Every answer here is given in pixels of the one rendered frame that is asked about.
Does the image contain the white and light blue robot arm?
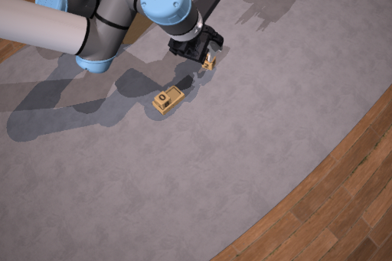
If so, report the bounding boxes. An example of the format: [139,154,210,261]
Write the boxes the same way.
[0,0,220,73]

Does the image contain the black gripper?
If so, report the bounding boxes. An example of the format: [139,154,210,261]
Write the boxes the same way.
[168,22,224,65]

